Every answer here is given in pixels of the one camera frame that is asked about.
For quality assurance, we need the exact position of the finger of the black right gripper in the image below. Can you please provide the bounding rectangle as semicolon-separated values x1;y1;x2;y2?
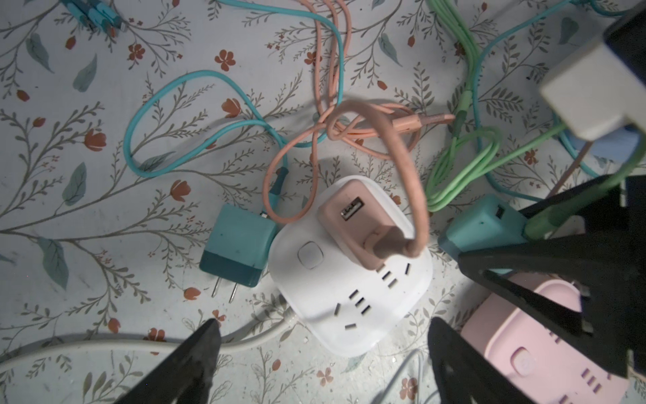
458;242;645;376

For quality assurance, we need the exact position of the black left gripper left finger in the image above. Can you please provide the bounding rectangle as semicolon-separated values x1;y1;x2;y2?
117;319;221;404

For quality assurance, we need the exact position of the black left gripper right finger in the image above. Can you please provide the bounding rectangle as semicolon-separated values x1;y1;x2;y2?
427;317;532;403

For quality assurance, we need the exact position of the pink power strip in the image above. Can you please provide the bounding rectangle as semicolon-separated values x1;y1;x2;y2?
461;294;629;403

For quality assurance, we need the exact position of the white power strip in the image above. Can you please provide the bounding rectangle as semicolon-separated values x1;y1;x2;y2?
267;175;433;358

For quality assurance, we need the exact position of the blue power strip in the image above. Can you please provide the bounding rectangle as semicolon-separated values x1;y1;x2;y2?
588;125;643;163

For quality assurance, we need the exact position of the dark teal two-tone charger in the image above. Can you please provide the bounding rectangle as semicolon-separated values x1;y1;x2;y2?
200;204;279;301

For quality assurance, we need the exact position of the white power cord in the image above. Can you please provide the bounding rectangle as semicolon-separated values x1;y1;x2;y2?
0;305;299;375

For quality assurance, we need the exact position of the green USB cable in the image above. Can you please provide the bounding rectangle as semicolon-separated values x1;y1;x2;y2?
423;0;646;241

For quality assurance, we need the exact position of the pink USB cable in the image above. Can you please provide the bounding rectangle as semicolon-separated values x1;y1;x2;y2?
261;0;458;259

